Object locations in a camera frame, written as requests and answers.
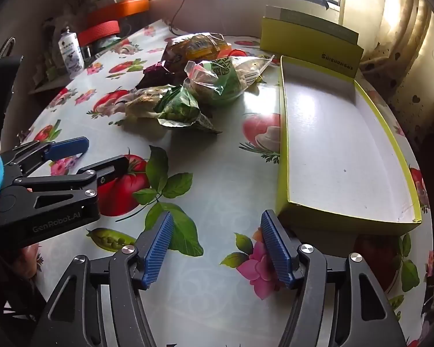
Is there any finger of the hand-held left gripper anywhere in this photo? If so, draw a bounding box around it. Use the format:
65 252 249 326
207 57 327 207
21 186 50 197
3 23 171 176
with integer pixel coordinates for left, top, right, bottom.
0 136 90 178
14 155 130 200

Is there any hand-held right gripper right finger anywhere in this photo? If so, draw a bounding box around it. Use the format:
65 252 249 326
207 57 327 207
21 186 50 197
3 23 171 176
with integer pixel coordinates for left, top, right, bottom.
259 210 407 347

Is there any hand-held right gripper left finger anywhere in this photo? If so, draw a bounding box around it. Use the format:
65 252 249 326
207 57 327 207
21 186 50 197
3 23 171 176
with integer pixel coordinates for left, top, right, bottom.
31 211 175 347

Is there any cream snack packet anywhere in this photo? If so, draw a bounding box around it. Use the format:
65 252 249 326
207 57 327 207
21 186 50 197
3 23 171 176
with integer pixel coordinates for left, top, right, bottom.
125 85 174 120

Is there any green pea snack packet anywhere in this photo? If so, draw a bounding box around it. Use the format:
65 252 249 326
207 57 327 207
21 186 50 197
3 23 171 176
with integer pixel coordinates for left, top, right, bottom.
155 86 223 135

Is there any purple candy packet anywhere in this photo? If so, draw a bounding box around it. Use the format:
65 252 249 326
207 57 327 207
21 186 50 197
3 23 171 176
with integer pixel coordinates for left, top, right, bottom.
135 60 187 89

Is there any yellow-green cardboard box tray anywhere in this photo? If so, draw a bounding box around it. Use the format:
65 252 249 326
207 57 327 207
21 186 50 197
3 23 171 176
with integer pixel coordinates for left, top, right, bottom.
275 55 422 237

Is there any clear green-label peanut bag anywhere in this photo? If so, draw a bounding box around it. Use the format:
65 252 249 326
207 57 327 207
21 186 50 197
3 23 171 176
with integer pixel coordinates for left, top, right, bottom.
184 55 275 107

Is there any yellow snack bag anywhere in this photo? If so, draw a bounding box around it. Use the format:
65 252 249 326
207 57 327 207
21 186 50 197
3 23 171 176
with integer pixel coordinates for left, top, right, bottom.
165 33 236 64

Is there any person's left forearm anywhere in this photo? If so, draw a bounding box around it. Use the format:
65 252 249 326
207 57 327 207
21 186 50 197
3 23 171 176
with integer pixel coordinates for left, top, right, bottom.
0 249 47 347

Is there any person's left hand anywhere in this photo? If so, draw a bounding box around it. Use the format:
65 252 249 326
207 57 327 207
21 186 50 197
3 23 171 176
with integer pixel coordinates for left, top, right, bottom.
7 244 40 283

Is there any white plastic bottle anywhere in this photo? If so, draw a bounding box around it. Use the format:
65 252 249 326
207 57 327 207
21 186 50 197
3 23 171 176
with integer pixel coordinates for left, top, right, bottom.
58 27 84 79

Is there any red plastic basket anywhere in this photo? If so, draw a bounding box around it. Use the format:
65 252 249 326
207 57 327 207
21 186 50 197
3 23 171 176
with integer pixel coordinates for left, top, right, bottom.
78 21 122 46

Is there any orange plastic basket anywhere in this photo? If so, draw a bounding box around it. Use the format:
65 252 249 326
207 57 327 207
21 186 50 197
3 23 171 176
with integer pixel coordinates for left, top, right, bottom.
87 0 150 26

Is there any yellow-green cardboard box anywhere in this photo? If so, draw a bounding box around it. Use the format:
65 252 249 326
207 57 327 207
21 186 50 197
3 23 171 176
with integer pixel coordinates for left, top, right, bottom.
259 5 364 79

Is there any cream heart print curtain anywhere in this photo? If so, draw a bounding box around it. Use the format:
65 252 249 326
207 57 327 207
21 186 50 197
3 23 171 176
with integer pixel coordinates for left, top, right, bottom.
342 0 434 145

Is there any black braided cable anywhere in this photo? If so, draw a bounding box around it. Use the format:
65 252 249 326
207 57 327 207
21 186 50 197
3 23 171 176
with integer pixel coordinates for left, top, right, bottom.
0 36 16 62

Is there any black power cable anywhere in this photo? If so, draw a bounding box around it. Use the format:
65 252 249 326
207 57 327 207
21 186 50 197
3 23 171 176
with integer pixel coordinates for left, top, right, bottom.
168 0 189 37

